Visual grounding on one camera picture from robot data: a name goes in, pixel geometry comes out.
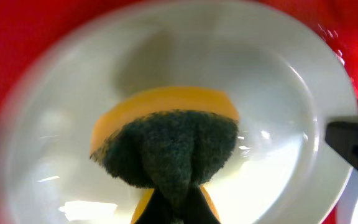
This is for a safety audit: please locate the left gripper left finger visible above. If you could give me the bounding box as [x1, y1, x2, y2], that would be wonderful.
[134, 189, 173, 224]

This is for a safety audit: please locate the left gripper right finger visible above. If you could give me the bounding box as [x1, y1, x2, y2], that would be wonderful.
[182, 187, 220, 224]

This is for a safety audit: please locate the green and yellow sponge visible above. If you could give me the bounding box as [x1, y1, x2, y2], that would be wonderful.
[89, 86, 239, 223]

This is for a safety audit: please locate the pale green plate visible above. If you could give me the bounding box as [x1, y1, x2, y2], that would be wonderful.
[0, 1, 358, 223]

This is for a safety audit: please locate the light blue plate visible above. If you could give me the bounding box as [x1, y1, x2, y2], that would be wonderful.
[336, 169, 358, 224]

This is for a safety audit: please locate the red plastic tray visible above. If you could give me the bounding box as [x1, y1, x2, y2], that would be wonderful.
[0, 1, 358, 107]

